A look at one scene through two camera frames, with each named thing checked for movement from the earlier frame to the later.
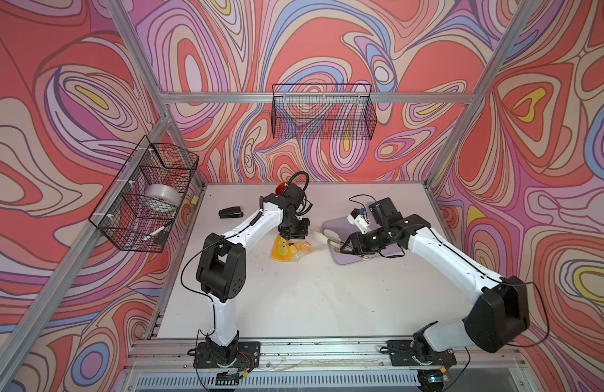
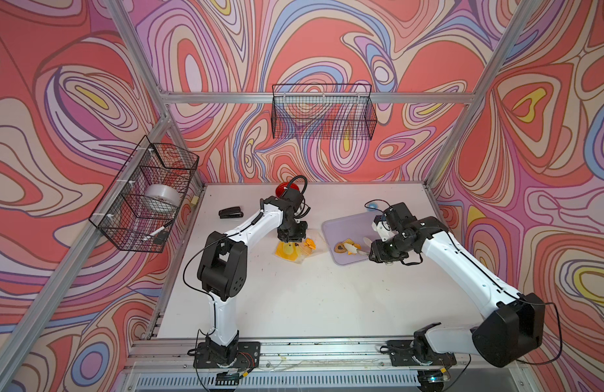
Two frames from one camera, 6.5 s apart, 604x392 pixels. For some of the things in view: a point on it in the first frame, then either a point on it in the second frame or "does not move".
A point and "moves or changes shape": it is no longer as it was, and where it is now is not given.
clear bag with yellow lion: [284, 251] does not move
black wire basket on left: [138, 211] does not move
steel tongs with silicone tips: [333, 238] moves or changes shape
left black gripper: [302, 233] does not move
